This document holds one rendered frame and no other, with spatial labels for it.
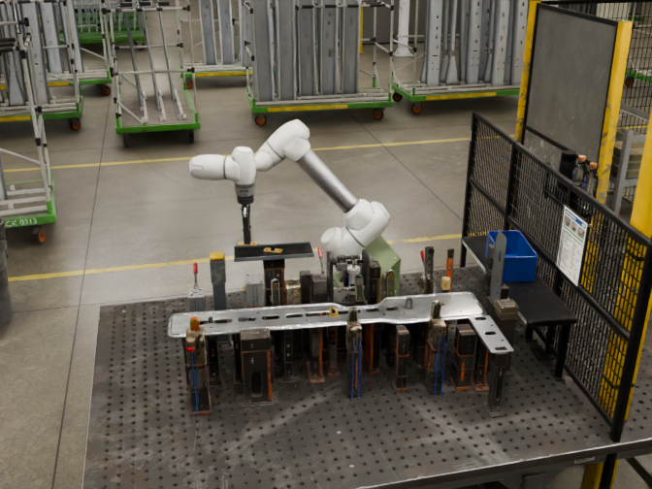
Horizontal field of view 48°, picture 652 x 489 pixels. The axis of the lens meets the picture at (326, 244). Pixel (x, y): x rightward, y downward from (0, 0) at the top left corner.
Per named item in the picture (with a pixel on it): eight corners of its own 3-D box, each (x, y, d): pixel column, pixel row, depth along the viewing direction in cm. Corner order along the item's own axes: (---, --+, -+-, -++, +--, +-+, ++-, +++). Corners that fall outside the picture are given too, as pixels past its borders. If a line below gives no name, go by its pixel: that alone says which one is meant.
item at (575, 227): (577, 289, 308) (588, 222, 295) (554, 266, 328) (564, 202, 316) (581, 289, 308) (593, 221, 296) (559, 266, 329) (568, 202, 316)
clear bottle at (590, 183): (582, 211, 314) (590, 166, 305) (575, 205, 319) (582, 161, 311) (597, 210, 314) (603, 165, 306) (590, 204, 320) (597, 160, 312)
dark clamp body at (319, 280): (309, 356, 343) (309, 283, 327) (307, 342, 355) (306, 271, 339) (333, 354, 344) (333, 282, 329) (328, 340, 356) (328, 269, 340)
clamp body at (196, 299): (190, 368, 334) (184, 299, 319) (191, 355, 344) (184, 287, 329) (211, 367, 335) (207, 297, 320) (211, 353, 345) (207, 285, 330)
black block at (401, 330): (394, 395, 315) (397, 337, 303) (388, 381, 325) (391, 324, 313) (412, 394, 316) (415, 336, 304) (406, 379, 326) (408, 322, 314)
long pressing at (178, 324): (166, 342, 300) (166, 339, 299) (169, 314, 320) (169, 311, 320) (489, 317, 318) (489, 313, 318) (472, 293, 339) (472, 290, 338)
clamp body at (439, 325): (426, 398, 313) (431, 328, 299) (418, 382, 324) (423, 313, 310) (446, 396, 315) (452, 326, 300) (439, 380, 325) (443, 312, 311)
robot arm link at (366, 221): (364, 243, 397) (394, 215, 393) (366, 251, 382) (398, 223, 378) (265, 139, 380) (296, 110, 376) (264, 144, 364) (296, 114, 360)
